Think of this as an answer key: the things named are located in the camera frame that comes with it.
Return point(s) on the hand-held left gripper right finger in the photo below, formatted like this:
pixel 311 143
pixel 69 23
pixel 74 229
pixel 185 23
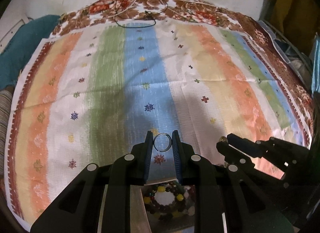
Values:
pixel 176 153

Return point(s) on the grey striped pillow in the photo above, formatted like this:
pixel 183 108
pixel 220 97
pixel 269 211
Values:
pixel 5 113

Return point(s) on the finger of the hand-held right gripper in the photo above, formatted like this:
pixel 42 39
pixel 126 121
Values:
pixel 232 155
pixel 250 148

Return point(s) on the small gold bead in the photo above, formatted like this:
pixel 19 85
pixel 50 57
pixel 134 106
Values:
pixel 222 138

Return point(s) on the pastel striped cloth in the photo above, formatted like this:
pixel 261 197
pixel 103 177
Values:
pixel 100 85

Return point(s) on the dark jewelry box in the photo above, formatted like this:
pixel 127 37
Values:
pixel 138 213

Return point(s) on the light blue cloth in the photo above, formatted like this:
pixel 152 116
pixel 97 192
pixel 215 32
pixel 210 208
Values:
pixel 316 65

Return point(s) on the teal cloth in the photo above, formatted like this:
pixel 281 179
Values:
pixel 20 47

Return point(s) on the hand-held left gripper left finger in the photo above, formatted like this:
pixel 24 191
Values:
pixel 149 153

